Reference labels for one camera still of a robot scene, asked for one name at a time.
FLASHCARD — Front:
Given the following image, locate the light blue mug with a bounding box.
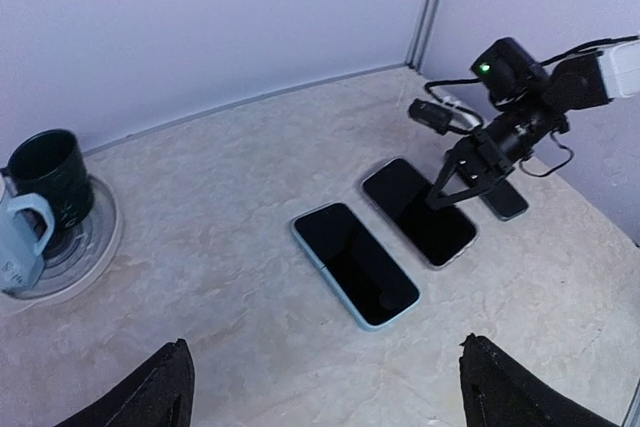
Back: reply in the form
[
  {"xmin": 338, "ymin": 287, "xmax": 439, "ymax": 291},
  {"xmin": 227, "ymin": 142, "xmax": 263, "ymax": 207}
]
[{"xmin": 1, "ymin": 172, "xmax": 56, "ymax": 291}]

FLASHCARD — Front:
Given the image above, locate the black phone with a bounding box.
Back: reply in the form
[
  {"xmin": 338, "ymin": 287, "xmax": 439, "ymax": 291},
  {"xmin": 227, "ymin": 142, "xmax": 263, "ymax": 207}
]
[
  {"xmin": 294, "ymin": 204, "xmax": 420, "ymax": 327},
  {"xmin": 480, "ymin": 180, "xmax": 529, "ymax": 222}
]

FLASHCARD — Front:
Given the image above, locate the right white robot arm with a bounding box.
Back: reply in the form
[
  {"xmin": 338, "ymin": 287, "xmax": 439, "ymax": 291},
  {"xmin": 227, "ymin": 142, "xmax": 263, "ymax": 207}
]
[{"xmin": 426, "ymin": 35, "xmax": 639, "ymax": 209}]

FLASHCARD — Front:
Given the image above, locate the right aluminium frame post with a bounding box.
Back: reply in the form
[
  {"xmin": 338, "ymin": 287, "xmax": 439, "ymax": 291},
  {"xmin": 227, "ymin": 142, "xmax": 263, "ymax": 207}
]
[{"xmin": 405, "ymin": 0, "xmax": 441, "ymax": 72}]

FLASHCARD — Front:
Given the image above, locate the grey patterned saucer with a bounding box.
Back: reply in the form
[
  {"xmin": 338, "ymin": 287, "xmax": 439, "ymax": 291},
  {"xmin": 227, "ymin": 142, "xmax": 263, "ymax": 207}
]
[{"xmin": 1, "ymin": 175, "xmax": 124, "ymax": 315}]

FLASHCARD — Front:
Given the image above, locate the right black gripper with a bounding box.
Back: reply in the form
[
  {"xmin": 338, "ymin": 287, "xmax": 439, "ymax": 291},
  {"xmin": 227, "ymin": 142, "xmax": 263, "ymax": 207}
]
[{"xmin": 427, "ymin": 129, "xmax": 513, "ymax": 210}]

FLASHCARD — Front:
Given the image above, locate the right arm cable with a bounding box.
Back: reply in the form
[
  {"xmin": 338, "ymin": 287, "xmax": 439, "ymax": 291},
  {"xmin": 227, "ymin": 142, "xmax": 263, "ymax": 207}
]
[{"xmin": 423, "ymin": 34, "xmax": 640, "ymax": 178}]

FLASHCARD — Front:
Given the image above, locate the light blue phone case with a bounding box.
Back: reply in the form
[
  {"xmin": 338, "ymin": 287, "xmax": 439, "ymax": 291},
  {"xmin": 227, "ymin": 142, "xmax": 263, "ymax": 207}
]
[{"xmin": 290, "ymin": 201, "xmax": 422, "ymax": 332}]

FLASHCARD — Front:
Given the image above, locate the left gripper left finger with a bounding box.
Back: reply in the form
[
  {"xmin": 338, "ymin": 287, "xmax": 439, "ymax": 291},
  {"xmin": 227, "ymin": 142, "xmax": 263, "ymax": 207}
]
[{"xmin": 60, "ymin": 339, "xmax": 195, "ymax": 427}]

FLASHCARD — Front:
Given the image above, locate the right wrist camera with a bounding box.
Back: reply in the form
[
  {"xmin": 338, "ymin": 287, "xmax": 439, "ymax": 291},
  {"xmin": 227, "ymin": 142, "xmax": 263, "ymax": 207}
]
[{"xmin": 408, "ymin": 97, "xmax": 484, "ymax": 135}]

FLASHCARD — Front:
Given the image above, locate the black mug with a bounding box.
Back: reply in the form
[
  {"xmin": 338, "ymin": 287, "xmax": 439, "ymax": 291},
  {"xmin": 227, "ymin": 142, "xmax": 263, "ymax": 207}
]
[{"xmin": 4, "ymin": 129, "xmax": 94, "ymax": 233}]

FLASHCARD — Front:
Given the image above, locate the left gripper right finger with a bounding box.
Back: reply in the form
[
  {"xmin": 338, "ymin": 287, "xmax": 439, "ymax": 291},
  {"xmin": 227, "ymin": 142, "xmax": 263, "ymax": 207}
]
[{"xmin": 459, "ymin": 334, "xmax": 613, "ymax": 427}]

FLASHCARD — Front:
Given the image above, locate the clear phone case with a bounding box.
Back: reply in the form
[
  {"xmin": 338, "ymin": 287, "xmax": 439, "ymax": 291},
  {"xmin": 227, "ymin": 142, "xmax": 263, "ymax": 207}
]
[{"xmin": 360, "ymin": 156, "xmax": 480, "ymax": 271}]

